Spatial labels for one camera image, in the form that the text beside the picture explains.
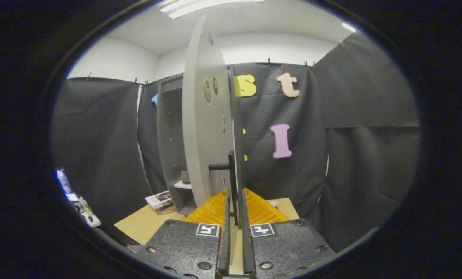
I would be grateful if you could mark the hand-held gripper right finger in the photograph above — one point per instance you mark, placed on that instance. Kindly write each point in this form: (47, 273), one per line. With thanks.
(247, 248)

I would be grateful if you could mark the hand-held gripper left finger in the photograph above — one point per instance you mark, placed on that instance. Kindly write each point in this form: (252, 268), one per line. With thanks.
(225, 240)

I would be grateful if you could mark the grey shoe cabinet door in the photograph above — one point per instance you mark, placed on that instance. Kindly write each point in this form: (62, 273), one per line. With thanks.
(199, 135)

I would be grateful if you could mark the dark grey shoe cabinet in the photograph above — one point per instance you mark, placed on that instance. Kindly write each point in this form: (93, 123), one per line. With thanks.
(168, 135)

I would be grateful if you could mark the brown flat item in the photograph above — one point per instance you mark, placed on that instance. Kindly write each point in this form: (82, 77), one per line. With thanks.
(166, 211)

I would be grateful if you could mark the white printed box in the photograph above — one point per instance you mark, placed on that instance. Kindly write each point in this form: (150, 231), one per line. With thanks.
(159, 199)

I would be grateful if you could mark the white patterned object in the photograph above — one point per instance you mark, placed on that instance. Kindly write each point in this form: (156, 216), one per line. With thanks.
(88, 215)

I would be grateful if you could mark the blue glowing device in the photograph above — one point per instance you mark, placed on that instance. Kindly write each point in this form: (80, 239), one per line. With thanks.
(64, 181)

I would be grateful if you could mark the long ceiling light panel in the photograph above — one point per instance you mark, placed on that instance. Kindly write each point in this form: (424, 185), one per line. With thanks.
(207, 6)

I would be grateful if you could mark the small ceiling light panel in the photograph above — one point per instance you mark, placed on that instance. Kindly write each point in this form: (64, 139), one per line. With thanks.
(349, 27)

